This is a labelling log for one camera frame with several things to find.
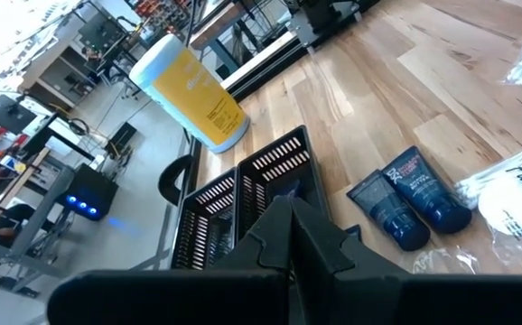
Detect yellow wipes canister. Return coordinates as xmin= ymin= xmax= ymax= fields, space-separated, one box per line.
xmin=128 ymin=33 xmax=251 ymax=154

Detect black computer tower blue lights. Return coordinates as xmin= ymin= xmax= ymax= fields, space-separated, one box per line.
xmin=56 ymin=162 xmax=120 ymax=222

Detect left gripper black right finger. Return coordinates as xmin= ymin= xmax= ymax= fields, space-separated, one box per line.
xmin=292 ymin=198 xmax=522 ymax=325

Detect black frame handle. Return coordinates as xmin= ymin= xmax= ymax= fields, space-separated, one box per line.
xmin=157 ymin=154 xmax=195 ymax=207

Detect black slotted plastic basket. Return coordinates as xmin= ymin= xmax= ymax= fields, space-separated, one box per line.
xmin=235 ymin=125 xmax=330 ymax=240
xmin=170 ymin=166 xmax=239 ymax=272

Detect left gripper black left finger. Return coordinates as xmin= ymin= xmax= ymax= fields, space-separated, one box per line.
xmin=46 ymin=196 xmax=294 ymax=325

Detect navy shave butter tube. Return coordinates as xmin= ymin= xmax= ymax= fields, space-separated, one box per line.
xmin=380 ymin=144 xmax=473 ymax=235
xmin=344 ymin=224 xmax=364 ymax=243
xmin=345 ymin=169 xmax=432 ymax=253
xmin=269 ymin=179 xmax=303 ymax=204

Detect black flat monitor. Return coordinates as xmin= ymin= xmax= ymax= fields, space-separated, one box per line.
xmin=0 ymin=93 xmax=39 ymax=135

